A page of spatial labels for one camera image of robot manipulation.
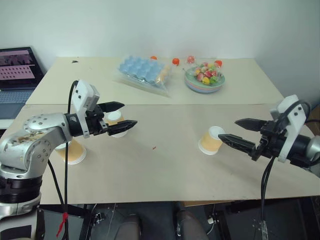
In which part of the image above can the bowl of colourful candies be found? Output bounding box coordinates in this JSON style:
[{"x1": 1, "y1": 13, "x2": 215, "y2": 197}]
[{"x1": 184, "y1": 66, "x2": 226, "y2": 94}]

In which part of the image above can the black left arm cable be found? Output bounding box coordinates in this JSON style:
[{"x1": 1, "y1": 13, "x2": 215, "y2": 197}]
[
  {"x1": 63, "y1": 80, "x2": 79, "y2": 240},
  {"x1": 46, "y1": 159, "x2": 69, "y2": 240}
]

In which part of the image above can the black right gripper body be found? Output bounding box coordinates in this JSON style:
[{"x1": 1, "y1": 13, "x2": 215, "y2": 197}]
[{"x1": 250, "y1": 120, "x2": 286, "y2": 162}]

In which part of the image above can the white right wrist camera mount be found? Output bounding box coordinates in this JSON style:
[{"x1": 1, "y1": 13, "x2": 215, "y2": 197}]
[{"x1": 269, "y1": 94, "x2": 312, "y2": 164}]

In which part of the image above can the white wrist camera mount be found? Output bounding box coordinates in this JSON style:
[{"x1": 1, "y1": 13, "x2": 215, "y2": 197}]
[
  {"x1": 71, "y1": 79, "x2": 101, "y2": 140},
  {"x1": 269, "y1": 94, "x2": 312, "y2": 164}
]

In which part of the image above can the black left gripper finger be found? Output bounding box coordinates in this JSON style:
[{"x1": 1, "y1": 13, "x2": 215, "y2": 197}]
[
  {"x1": 107, "y1": 120, "x2": 139, "y2": 137},
  {"x1": 99, "y1": 101, "x2": 126, "y2": 114}
]

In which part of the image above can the open laptop computer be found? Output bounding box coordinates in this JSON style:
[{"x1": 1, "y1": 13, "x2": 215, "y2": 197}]
[{"x1": 0, "y1": 46, "x2": 48, "y2": 120}]

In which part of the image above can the red cable tie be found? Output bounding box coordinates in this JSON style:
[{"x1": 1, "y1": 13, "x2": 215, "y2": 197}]
[{"x1": 56, "y1": 212, "x2": 69, "y2": 238}]

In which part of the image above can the blue egg tray in bag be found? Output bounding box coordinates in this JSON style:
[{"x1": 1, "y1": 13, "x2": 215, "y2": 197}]
[{"x1": 113, "y1": 55, "x2": 174, "y2": 99}]

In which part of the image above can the orange paper cup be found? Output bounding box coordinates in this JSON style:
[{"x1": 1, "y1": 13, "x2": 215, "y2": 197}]
[
  {"x1": 197, "y1": 125, "x2": 226, "y2": 156},
  {"x1": 53, "y1": 138, "x2": 88, "y2": 166},
  {"x1": 104, "y1": 110, "x2": 129, "y2": 139}
]

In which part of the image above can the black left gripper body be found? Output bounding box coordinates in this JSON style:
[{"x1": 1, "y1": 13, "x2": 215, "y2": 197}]
[{"x1": 84, "y1": 104, "x2": 110, "y2": 137}]

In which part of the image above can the bag of wrapped candies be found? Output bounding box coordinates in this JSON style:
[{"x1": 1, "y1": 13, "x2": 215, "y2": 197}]
[{"x1": 184, "y1": 59, "x2": 225, "y2": 85}]

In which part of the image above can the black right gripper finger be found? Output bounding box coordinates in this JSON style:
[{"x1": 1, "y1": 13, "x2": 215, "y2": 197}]
[
  {"x1": 234, "y1": 118, "x2": 266, "y2": 132},
  {"x1": 217, "y1": 133, "x2": 257, "y2": 156}
]

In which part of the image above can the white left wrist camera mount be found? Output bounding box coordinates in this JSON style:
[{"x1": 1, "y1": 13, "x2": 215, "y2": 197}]
[{"x1": 71, "y1": 79, "x2": 101, "y2": 140}]

